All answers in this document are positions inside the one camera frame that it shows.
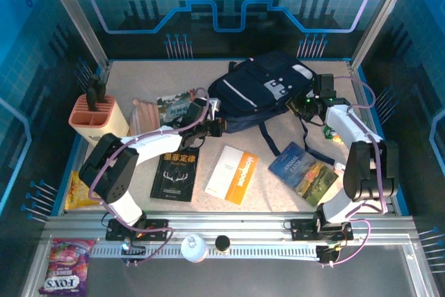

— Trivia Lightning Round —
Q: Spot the landscape cover book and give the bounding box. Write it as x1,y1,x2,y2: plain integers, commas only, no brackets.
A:
156,90,199,126

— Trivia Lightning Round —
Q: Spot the white and orange notebook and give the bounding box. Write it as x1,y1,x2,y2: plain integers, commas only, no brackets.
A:
204,145,260,206

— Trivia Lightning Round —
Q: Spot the navy blue student backpack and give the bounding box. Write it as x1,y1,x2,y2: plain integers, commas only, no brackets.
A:
207,49,337,166

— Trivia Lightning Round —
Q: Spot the black book with antlers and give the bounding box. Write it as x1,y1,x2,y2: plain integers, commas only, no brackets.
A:
149,147,201,203

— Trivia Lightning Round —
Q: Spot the Animal Farm book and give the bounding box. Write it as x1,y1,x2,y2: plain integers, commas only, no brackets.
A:
267,141,340,207

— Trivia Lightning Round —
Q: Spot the green Fox's candy bag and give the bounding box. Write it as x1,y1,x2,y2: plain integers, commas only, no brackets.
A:
323,125,343,143

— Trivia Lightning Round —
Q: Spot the yellow chips bag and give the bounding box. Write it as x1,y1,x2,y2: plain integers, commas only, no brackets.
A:
65,170,102,211

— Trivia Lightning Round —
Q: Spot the purple Fox's candy bag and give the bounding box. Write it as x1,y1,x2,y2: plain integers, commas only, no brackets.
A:
38,237,97,296

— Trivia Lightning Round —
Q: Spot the pink and cream knife block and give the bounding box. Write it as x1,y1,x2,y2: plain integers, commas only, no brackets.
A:
68,94,130,147

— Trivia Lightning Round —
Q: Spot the black round bottle cap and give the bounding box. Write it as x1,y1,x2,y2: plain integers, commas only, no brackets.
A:
214,235,232,255

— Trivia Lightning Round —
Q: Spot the clear plastic cup lid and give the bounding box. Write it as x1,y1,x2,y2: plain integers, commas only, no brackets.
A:
180,234,209,264

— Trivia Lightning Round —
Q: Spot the aluminium enclosure frame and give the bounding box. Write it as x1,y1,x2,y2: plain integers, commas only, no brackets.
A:
20,0,439,297

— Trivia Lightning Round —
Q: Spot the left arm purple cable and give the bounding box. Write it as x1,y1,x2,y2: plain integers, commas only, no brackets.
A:
88,87,211,266

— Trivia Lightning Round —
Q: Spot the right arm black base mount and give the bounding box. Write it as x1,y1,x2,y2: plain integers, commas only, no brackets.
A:
290,218,354,242

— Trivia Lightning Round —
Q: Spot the white slotted cable duct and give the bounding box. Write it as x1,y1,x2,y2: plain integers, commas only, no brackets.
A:
88,243,319,259

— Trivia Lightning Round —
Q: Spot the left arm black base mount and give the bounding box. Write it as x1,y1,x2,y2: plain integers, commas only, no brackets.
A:
105,218,170,242

